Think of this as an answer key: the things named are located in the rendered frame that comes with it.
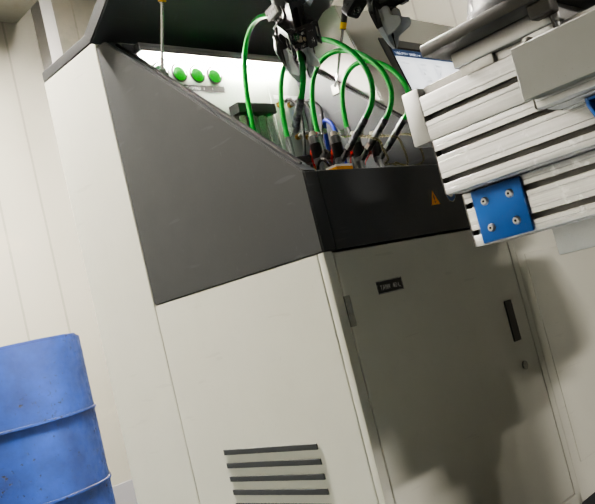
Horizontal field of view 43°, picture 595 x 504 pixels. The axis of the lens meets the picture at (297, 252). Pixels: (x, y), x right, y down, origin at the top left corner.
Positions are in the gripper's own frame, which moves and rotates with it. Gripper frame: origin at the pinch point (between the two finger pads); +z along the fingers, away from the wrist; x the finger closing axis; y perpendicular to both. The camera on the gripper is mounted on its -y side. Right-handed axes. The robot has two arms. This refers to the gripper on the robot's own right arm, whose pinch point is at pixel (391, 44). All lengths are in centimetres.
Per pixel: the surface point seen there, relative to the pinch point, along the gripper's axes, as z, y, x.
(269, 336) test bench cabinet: 56, -23, -35
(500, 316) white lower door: 65, -3, 20
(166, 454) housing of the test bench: 79, -70, -35
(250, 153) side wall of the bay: 19.5, -15.8, -35.0
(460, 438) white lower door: 87, -3, -8
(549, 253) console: 53, -3, 52
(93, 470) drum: 89, -157, -9
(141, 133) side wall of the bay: 3, -50, -35
